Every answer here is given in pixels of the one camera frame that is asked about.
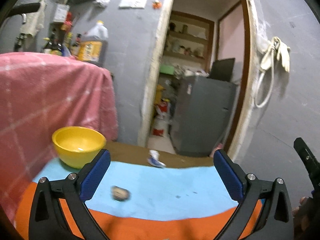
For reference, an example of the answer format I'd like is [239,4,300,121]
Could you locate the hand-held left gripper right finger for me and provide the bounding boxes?
[213,149,295,240]

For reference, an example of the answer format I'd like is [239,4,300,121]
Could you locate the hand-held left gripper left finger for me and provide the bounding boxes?
[28,149,111,240]

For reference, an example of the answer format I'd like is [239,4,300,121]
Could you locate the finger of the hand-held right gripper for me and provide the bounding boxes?
[294,137,320,193]

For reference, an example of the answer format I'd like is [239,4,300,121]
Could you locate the brown paper lump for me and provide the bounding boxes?
[111,185,131,202]

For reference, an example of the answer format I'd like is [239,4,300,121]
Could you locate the yellow plastic bowl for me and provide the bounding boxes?
[52,126,107,169]

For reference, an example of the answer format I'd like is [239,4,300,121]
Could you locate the person's right hand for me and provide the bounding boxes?
[292,196,320,240]

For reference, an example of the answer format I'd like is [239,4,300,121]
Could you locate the blue orange striped blanket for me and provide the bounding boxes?
[14,141,267,240]

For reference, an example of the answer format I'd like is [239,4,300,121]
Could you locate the blue white small wrapper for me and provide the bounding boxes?
[147,149,167,168]

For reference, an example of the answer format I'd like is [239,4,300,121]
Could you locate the grey refrigerator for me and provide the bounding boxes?
[171,75,238,158]

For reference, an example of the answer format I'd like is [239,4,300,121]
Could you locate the red white sack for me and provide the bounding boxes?
[152,99,172,137]

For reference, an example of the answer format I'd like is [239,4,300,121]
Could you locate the pink checked cloth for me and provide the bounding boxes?
[0,52,119,228]

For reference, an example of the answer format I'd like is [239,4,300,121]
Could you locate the black box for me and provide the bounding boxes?
[209,58,236,82]

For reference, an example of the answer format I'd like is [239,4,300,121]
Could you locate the large cooking oil bottle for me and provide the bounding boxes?
[78,21,109,67]

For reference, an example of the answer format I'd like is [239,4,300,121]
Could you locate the dark sauce bottle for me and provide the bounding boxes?
[44,29,63,55]
[71,34,82,56]

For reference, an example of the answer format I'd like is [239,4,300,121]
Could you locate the hanging beige cloth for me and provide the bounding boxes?
[21,0,47,39]

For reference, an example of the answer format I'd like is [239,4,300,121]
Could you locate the door frame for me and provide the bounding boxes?
[137,0,260,160]

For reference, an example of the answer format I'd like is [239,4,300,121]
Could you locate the wooden wall shelf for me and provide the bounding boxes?
[162,10,215,63]

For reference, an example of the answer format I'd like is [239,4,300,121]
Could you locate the grey wall box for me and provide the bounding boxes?
[53,4,70,23]

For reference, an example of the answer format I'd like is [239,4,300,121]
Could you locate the white switch plate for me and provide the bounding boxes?
[119,0,147,9]

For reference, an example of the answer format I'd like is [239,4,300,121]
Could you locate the black handle bar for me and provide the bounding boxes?
[5,2,41,20]

